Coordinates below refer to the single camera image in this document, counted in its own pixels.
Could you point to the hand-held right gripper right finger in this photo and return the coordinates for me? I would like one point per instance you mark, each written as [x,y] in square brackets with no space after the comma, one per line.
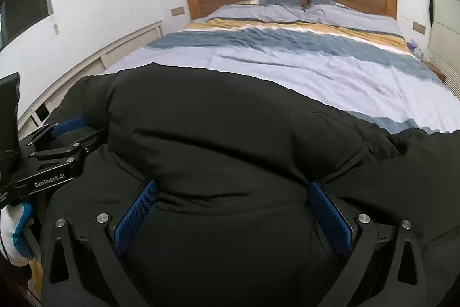
[330,220]

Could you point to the striped duvet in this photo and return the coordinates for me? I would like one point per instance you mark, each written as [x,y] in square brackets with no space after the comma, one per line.
[280,59]

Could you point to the person's left hand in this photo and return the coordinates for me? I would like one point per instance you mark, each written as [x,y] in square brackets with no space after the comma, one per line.
[14,235]

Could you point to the beige wall switch plate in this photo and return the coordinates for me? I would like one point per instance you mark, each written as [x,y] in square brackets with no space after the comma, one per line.
[418,27]
[176,10]

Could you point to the striped pillow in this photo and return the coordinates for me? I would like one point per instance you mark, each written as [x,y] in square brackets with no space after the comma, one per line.
[258,8]
[345,14]

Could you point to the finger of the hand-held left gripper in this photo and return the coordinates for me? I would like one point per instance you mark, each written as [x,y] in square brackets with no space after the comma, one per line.
[72,150]
[66,126]

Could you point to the person's left forearm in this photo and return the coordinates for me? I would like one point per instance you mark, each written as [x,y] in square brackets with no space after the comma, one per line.
[10,287]

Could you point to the low white cabinet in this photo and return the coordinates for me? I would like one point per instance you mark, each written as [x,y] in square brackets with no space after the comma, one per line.
[90,62]

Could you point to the white louvered wardrobe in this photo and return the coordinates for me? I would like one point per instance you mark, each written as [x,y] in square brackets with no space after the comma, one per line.
[445,23]

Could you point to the wooden nightstand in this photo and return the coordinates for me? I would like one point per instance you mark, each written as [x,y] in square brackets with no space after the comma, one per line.
[437,71]

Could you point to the items on nightstand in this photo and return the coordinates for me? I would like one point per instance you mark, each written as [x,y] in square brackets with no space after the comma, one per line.
[414,48]

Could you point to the black puffer jacket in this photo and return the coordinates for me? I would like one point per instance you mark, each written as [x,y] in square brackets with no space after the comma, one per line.
[230,156]

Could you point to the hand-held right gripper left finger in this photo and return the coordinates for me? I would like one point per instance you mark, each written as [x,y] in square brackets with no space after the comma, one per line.
[136,217]

